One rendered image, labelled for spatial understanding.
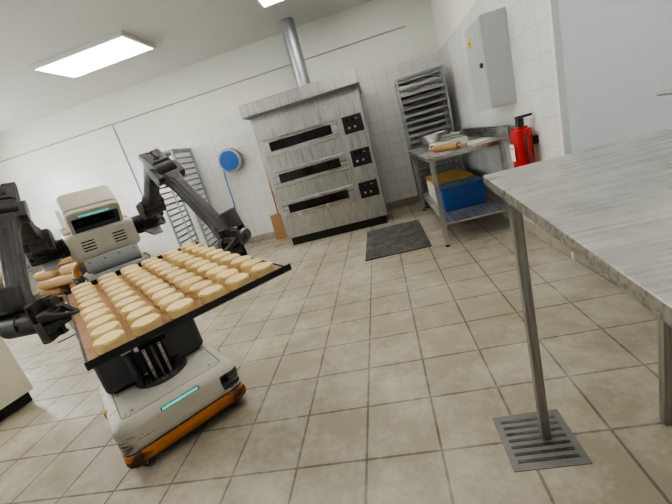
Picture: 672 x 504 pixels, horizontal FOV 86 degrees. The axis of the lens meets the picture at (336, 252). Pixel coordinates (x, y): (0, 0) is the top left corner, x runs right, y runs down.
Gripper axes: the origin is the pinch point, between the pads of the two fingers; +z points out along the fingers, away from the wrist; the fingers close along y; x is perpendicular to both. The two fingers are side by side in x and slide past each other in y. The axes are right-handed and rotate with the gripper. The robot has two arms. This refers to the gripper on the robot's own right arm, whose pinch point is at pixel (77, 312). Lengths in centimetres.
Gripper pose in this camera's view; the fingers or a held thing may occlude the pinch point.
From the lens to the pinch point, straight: 105.7
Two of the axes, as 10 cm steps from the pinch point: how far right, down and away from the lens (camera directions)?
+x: 0.8, -3.2, 9.4
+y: -2.5, -9.2, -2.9
